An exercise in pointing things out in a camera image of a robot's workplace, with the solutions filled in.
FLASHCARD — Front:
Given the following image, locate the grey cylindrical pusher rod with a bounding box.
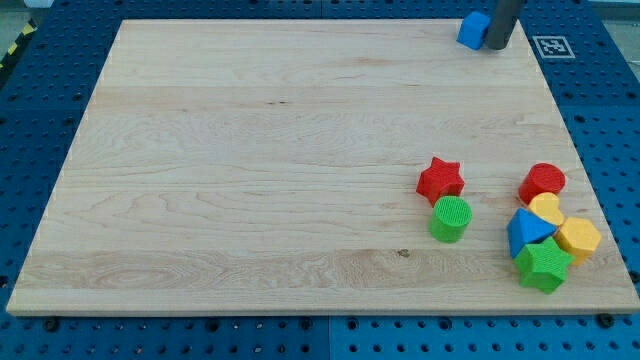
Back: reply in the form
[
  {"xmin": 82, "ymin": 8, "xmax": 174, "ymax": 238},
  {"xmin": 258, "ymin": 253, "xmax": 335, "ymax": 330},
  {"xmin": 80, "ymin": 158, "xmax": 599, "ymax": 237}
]
[{"xmin": 485, "ymin": 0, "xmax": 526, "ymax": 50}]

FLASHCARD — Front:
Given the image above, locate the blue cube block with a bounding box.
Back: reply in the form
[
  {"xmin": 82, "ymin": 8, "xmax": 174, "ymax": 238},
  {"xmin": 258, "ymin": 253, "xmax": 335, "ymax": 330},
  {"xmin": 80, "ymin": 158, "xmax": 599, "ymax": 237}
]
[{"xmin": 456, "ymin": 11, "xmax": 491, "ymax": 50}]

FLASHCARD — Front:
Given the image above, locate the red star block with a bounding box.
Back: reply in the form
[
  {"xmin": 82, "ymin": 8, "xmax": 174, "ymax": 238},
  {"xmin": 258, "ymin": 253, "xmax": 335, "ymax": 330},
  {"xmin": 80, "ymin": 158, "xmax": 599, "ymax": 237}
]
[{"xmin": 416, "ymin": 157, "xmax": 465, "ymax": 207}]

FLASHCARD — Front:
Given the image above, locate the green star block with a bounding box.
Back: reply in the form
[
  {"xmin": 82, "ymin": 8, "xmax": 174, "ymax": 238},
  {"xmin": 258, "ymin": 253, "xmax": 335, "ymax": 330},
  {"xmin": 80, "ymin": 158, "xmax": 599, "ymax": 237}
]
[{"xmin": 513, "ymin": 237, "xmax": 574, "ymax": 294}]

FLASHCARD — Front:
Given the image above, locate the white fiducial marker tag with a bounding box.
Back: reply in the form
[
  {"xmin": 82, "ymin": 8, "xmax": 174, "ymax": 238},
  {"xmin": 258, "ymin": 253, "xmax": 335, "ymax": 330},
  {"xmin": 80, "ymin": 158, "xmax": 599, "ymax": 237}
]
[{"xmin": 533, "ymin": 35, "xmax": 575, "ymax": 59}]

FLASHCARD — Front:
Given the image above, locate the red cylinder block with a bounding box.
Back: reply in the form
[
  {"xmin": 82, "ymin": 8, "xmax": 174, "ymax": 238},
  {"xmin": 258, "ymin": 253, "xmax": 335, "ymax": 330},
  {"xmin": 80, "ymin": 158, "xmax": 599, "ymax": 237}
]
[{"xmin": 518, "ymin": 163, "xmax": 566, "ymax": 204}]

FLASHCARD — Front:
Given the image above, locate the yellow heart block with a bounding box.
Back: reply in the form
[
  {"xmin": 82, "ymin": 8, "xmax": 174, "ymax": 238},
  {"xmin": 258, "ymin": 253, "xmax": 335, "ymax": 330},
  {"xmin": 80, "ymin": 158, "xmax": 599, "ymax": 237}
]
[{"xmin": 527, "ymin": 192, "xmax": 565, "ymax": 226}]

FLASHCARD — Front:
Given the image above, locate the green cylinder block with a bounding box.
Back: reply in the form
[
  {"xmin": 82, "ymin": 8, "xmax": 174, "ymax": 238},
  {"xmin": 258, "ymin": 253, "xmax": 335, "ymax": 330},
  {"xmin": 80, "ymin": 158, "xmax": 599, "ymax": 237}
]
[{"xmin": 428, "ymin": 195, "xmax": 472, "ymax": 243}]

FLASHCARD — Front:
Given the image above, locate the blue triangle block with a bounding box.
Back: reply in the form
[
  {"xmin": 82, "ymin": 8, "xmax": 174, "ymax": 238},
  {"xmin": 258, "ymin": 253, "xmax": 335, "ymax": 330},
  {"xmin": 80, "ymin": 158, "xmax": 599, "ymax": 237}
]
[{"xmin": 507, "ymin": 208, "xmax": 557, "ymax": 258}]

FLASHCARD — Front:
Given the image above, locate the yellow hexagon block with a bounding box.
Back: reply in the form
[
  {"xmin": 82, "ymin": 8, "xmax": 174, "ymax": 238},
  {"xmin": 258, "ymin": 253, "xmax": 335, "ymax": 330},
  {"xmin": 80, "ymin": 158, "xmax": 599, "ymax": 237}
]
[{"xmin": 554, "ymin": 217, "xmax": 602, "ymax": 266}]

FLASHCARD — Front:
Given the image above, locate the light wooden board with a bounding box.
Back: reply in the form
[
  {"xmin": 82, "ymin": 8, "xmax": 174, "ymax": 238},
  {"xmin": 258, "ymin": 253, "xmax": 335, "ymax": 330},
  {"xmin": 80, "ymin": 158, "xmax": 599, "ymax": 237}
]
[{"xmin": 7, "ymin": 19, "xmax": 639, "ymax": 317}]

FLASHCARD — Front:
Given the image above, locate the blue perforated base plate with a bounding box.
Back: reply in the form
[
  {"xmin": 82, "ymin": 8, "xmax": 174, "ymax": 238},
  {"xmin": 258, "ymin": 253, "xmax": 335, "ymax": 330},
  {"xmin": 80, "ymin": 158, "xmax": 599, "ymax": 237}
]
[{"xmin": 1, "ymin": 1, "xmax": 639, "ymax": 359}]

